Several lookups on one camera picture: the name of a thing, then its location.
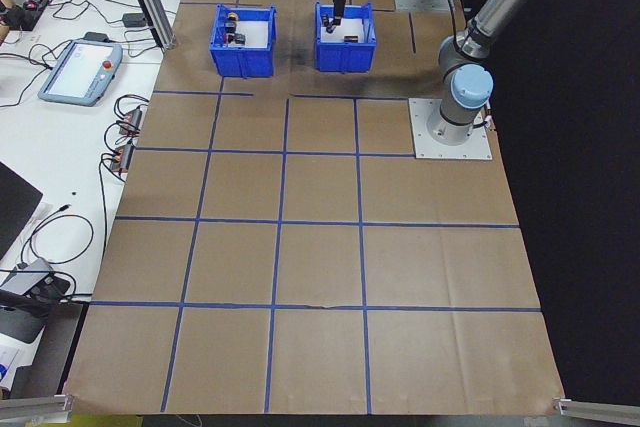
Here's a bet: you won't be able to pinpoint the blue plastic storage bin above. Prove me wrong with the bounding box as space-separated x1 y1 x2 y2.
207 3 278 81
313 0 377 74

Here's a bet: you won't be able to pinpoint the white foam bin liner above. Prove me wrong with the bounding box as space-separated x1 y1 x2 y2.
234 21 274 48
322 19 366 44

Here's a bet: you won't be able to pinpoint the grey-blue teach pendant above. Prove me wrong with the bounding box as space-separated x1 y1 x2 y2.
37 38 124 108

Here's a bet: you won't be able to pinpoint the black power strip red switches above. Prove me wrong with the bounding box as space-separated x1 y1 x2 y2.
0 0 51 33

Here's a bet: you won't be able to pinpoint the black laptop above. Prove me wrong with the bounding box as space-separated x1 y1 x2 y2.
0 160 45 261

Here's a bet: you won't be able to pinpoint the dark grey docking hub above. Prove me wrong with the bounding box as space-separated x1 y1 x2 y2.
0 257 71 298

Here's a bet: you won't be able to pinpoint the black hub cable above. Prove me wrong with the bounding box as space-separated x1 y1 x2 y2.
113 93 149 123
98 138 125 171

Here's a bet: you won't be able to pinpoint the long black cable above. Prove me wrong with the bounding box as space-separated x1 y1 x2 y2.
92 156 127 299

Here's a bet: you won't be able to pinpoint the black frame cover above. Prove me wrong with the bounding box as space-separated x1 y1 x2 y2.
439 0 640 411

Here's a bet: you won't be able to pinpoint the black looped cable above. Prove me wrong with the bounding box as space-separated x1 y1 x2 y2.
22 213 96 268

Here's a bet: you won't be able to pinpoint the aluminium profile rail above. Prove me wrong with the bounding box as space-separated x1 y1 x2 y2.
0 393 76 427
552 396 640 427

